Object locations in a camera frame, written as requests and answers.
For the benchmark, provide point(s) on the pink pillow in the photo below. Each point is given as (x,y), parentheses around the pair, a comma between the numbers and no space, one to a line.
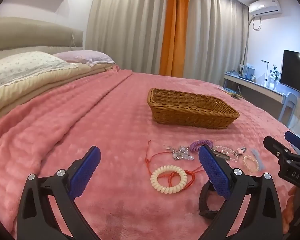
(85,56)

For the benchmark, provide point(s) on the black wrist watch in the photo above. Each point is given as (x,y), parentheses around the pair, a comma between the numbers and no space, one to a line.
(202,202)

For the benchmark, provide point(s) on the person's right hand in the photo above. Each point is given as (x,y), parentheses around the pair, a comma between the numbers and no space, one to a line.
(288,212)

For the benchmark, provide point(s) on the white desk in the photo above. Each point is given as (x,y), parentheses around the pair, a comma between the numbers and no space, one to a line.
(255,86)

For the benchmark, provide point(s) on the white vase with flowers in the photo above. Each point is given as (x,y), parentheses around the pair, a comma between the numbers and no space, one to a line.
(275,77)

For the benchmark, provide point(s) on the grey curtain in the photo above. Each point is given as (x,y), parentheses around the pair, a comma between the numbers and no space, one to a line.
(125,22)
(215,35)

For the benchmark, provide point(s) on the pale blue translucent band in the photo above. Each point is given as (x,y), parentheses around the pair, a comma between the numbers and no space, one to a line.
(258,158)

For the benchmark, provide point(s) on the books on desk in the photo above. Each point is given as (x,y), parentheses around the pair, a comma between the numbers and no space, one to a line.
(248,71)

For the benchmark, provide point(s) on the brown wicker basket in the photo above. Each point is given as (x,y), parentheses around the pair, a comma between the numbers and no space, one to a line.
(190,110)

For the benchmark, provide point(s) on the beige padded headboard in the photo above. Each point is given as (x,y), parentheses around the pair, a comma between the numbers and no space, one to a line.
(35,35)

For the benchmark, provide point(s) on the orange curtain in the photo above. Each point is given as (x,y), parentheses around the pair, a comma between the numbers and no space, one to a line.
(173,30)

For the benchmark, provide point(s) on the white floral pillow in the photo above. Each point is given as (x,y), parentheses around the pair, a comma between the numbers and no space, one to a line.
(22,65)

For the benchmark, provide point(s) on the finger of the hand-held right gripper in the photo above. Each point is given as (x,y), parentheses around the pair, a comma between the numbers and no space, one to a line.
(295,138)
(273,146)

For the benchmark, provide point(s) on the pink hair clip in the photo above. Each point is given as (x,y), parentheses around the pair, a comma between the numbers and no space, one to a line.
(240,151)

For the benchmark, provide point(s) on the pink fleece blanket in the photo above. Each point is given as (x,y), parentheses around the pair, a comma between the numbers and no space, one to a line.
(90,130)

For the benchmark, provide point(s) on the black television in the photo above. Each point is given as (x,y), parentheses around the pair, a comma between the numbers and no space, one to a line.
(296,72)

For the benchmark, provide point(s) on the white air conditioner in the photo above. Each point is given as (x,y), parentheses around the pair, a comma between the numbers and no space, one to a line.
(265,6)

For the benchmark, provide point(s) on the purple spiral wristband with clasp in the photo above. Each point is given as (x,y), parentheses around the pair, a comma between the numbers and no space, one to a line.
(201,145)

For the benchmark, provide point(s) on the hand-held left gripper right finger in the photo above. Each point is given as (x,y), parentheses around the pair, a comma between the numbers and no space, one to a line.
(213,172)

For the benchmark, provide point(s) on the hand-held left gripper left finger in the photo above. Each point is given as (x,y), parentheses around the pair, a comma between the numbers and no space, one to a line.
(85,170)

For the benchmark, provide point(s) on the beige quilt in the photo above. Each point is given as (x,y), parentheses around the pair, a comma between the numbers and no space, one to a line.
(40,85)

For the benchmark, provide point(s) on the white desk lamp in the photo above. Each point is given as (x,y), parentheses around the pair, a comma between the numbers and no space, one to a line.
(266,70)

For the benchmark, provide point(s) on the pale blue chair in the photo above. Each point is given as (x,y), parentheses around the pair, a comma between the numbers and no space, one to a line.
(288,105)

